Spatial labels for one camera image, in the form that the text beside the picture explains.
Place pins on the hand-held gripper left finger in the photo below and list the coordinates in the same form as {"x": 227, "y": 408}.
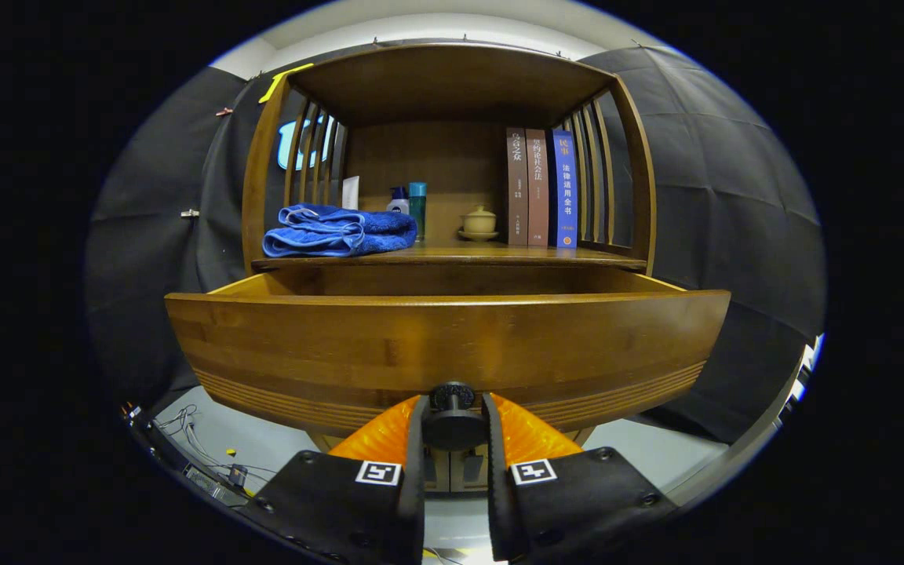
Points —
{"x": 414, "y": 502}

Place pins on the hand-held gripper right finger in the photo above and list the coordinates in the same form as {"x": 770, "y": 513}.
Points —
{"x": 499, "y": 502}

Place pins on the wooden drawer with black knob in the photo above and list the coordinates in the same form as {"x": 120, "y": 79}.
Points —
{"x": 452, "y": 345}

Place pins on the wooden cabinet door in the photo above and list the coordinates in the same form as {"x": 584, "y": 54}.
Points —
{"x": 442, "y": 479}
{"x": 468, "y": 480}

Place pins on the wooden countertop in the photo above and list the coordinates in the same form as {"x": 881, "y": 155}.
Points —
{"x": 483, "y": 253}

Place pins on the wooden cabinet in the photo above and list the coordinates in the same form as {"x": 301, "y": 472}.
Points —
{"x": 452, "y": 86}

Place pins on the grey floor device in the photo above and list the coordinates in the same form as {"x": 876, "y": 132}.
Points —
{"x": 213, "y": 482}

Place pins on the beige lidded tea cup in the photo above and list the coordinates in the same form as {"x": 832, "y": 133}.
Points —
{"x": 479, "y": 222}

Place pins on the blue folded towel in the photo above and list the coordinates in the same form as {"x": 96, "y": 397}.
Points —
{"x": 326, "y": 235}

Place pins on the teal capped clear bottle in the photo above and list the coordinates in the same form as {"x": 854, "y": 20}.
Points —
{"x": 417, "y": 208}

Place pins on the white lotion bottle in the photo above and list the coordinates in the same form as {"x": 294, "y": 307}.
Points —
{"x": 399, "y": 205}

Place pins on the reddish brown book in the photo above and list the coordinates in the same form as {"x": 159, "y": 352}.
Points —
{"x": 537, "y": 188}

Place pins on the white tube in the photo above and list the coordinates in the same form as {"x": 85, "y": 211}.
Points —
{"x": 351, "y": 192}

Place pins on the blue book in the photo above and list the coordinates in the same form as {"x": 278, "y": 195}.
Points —
{"x": 565, "y": 188}

